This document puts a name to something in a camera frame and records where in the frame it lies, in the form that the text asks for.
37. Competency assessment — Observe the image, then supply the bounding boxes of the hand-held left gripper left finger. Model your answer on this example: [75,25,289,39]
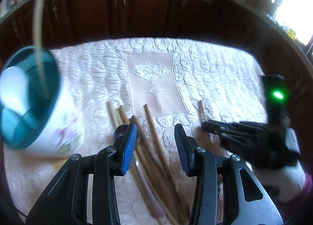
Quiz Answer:
[26,123,138,225]

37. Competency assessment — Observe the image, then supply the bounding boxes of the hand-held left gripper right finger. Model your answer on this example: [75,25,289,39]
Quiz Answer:
[174,124,284,225]

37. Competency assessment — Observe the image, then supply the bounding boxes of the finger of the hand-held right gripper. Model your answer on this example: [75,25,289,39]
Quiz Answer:
[201,120,248,134]
[219,131,250,153]

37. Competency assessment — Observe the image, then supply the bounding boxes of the white floral mug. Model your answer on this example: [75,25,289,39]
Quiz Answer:
[0,45,85,158]

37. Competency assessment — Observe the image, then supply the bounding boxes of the person's right forearm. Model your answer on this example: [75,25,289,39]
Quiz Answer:
[254,127,307,203]

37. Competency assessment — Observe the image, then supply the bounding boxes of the white quilted tablecloth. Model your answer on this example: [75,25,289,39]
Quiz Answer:
[5,38,269,225]

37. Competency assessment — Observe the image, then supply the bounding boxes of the maroon clothing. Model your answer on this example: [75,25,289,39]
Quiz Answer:
[302,173,313,200]

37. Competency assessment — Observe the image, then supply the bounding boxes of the dark wooden base cabinets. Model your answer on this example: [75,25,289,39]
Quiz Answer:
[0,0,313,142]

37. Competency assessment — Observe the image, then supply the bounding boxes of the bright window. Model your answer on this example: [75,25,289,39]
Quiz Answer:
[275,0,313,45]

